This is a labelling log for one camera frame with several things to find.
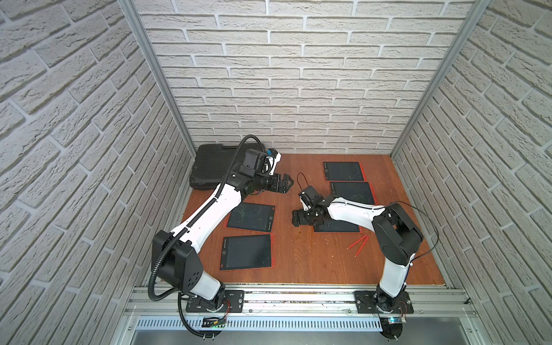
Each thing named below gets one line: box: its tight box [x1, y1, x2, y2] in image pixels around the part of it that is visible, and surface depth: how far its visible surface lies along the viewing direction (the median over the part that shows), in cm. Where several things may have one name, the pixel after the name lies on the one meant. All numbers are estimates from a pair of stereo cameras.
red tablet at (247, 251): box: [219, 232, 276, 271], surface depth 88 cm
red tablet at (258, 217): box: [223, 201, 276, 234], surface depth 97 cm
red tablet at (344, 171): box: [322, 161, 367, 182], surface depth 115 cm
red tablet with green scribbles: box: [329, 181, 379, 205], surface depth 106 cm
